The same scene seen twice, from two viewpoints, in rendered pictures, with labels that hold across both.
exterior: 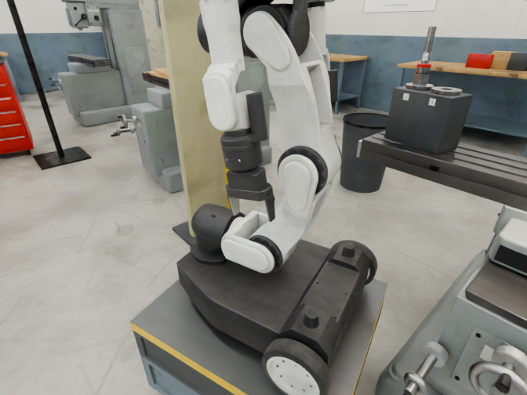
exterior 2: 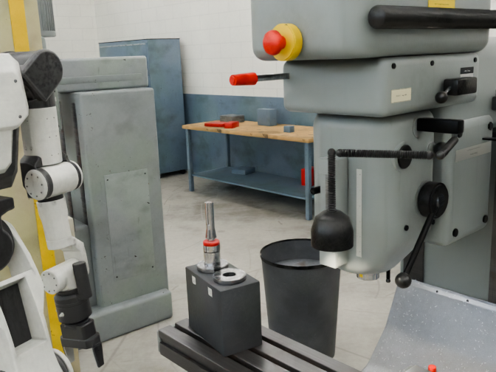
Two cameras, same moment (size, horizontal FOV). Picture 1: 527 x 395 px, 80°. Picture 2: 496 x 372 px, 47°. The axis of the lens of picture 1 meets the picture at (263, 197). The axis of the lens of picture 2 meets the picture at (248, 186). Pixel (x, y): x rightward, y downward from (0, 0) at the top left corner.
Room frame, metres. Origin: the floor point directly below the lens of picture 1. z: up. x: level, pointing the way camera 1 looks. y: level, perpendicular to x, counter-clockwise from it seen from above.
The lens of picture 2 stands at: (-0.37, -0.67, 1.74)
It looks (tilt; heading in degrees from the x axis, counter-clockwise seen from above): 13 degrees down; 0
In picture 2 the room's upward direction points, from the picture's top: 2 degrees counter-clockwise
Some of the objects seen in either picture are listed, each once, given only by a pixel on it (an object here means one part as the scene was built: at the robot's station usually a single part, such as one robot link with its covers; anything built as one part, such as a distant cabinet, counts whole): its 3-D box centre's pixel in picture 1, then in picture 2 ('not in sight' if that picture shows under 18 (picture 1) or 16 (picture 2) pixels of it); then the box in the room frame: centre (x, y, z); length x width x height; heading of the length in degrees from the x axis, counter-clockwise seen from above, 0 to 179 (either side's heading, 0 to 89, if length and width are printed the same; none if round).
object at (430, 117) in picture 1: (425, 116); (222, 302); (1.12, -0.58, 1.07); 0.22 x 0.12 x 0.20; 31
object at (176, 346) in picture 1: (267, 335); not in sight; (0.89, -0.02, 0.20); 0.78 x 0.68 x 0.40; 60
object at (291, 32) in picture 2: not in sight; (285, 42); (0.60, -0.74, 1.76); 0.06 x 0.02 x 0.06; 42
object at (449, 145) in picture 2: not in sight; (447, 147); (0.57, -1.00, 1.58); 0.17 x 0.01 x 0.01; 153
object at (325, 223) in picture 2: not in sight; (331, 227); (0.56, -0.80, 1.45); 0.07 x 0.07 x 0.06
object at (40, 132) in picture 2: not in sight; (46, 151); (1.06, -0.15, 1.52); 0.13 x 0.12 x 0.22; 151
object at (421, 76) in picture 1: (421, 75); (212, 254); (1.16, -0.55, 1.20); 0.05 x 0.05 x 0.06
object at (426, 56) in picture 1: (428, 45); (209, 221); (1.16, -0.55, 1.29); 0.03 x 0.03 x 0.11
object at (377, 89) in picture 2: not in sight; (382, 81); (0.78, -0.94, 1.68); 0.34 x 0.24 x 0.10; 132
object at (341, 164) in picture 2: not in sight; (333, 211); (0.68, -0.82, 1.45); 0.04 x 0.04 x 0.21; 42
